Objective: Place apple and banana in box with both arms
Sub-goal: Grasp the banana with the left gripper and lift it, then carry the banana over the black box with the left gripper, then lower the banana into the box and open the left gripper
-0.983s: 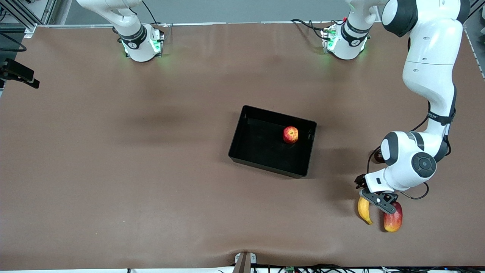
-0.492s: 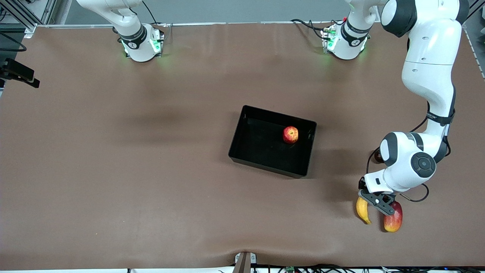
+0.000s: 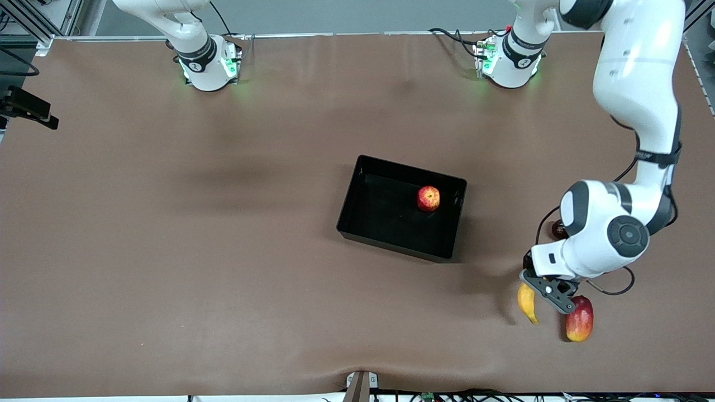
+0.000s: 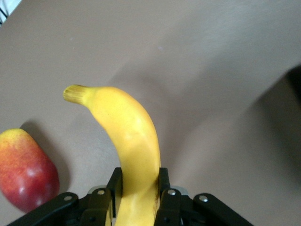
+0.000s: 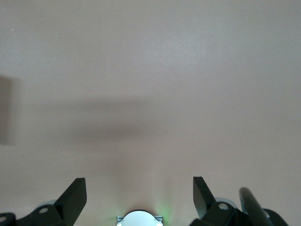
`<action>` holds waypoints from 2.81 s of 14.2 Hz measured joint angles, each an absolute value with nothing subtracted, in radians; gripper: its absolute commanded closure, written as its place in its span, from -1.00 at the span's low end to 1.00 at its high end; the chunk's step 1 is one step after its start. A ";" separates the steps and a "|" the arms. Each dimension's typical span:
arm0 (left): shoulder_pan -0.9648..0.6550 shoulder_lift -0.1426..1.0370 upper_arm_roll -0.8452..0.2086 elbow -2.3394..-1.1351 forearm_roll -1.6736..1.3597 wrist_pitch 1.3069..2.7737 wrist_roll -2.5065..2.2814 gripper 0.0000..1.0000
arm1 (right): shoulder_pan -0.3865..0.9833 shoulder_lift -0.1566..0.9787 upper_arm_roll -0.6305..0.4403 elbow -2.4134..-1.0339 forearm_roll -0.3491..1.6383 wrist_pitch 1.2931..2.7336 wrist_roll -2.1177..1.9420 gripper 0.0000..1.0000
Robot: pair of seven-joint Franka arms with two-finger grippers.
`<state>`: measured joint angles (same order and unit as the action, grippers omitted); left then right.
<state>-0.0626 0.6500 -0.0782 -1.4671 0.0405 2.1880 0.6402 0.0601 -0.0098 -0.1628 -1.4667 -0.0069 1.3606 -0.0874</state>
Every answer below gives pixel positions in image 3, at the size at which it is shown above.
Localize aluminium frame profile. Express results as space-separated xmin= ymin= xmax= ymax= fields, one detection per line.
xmin=0 ymin=0 xmax=84 ymax=50

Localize yellow banana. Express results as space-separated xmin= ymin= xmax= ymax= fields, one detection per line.
xmin=517 ymin=283 xmax=540 ymax=326

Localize small red yellow apple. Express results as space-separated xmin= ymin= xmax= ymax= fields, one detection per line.
xmin=417 ymin=186 xmax=441 ymax=212

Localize black plastic box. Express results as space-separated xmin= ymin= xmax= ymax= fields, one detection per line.
xmin=336 ymin=155 xmax=468 ymax=262

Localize black right arm base cable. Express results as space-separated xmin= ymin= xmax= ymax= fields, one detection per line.
xmin=209 ymin=0 xmax=246 ymax=40

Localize red yellow mango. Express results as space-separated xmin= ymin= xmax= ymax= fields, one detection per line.
xmin=566 ymin=296 xmax=594 ymax=342

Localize brown table mat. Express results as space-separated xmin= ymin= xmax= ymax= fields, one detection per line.
xmin=0 ymin=31 xmax=715 ymax=398

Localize black left arm base cables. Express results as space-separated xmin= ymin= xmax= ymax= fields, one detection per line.
xmin=428 ymin=27 xmax=488 ymax=61

